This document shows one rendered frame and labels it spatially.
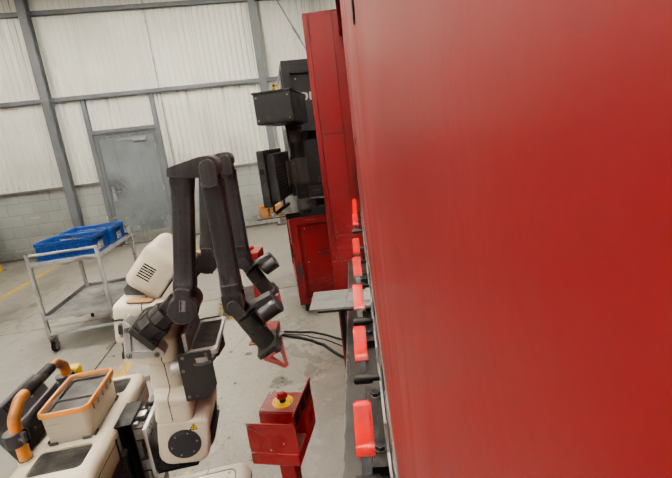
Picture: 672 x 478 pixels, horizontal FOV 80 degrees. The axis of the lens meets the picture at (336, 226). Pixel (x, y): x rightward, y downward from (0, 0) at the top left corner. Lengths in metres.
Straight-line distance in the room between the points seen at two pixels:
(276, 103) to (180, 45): 6.26
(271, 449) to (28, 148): 8.53
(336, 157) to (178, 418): 1.55
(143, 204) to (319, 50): 6.83
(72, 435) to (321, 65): 1.97
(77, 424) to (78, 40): 8.12
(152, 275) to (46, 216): 8.24
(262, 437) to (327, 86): 1.77
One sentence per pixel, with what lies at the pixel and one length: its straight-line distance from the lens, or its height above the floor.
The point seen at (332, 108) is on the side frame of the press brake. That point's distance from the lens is 2.38.
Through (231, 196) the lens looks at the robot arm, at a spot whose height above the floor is 1.47.
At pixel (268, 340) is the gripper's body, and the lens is 1.21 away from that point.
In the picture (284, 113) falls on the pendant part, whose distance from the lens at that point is 2.56.
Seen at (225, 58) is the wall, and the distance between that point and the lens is 8.58.
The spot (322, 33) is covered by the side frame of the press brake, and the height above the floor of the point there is 2.19.
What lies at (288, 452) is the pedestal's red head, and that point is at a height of 0.71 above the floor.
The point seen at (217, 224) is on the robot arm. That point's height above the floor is 1.45.
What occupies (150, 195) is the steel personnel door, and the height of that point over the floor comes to 0.92.
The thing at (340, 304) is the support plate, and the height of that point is 1.00.
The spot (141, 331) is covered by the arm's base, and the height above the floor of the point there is 1.20.
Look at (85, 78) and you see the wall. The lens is 9.10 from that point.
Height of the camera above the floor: 1.64
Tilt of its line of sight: 13 degrees down
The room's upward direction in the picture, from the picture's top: 7 degrees counter-clockwise
